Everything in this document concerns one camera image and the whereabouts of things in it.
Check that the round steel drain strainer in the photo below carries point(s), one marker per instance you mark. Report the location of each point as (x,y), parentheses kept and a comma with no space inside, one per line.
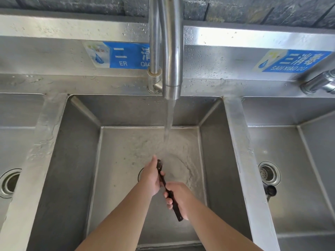
(269,173)

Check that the round steel drain opening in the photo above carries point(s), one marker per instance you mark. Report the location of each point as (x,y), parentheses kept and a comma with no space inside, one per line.
(140,174)
(9,182)

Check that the person's right fingers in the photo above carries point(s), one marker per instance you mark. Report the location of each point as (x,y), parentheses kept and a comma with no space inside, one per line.
(168,197)

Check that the stainless steel faucet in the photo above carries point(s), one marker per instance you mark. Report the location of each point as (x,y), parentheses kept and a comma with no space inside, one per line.
(167,47)

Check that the blue white sink label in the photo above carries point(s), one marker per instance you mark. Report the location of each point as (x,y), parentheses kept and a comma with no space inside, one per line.
(291,61)
(117,55)

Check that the stainless steel triple sink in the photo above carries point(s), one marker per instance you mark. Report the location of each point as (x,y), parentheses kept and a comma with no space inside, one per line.
(167,143)

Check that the person's right hand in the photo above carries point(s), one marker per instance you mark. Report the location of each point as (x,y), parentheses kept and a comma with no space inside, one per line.
(180,197)

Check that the dark wooden spoon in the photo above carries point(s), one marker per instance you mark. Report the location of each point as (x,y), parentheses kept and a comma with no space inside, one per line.
(168,189)

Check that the black drain stopper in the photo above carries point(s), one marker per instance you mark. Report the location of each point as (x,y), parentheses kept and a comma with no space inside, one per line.
(271,191)

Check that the person's left hand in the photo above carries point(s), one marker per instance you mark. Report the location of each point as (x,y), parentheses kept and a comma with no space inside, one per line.
(149,177)

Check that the person's left forearm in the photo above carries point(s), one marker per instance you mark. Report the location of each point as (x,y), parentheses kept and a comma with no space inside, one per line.
(117,222)

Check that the person's left thumb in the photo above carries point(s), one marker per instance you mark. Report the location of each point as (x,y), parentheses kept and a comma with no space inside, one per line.
(161,175)

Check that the person's right forearm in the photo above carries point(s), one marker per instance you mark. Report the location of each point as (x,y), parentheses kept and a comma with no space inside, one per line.
(214,227)

